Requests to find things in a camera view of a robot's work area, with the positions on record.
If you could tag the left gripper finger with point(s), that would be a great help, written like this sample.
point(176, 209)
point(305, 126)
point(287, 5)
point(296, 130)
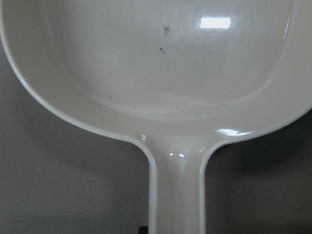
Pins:
point(143, 230)

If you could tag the beige plastic dustpan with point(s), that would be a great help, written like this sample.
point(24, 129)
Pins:
point(176, 78)

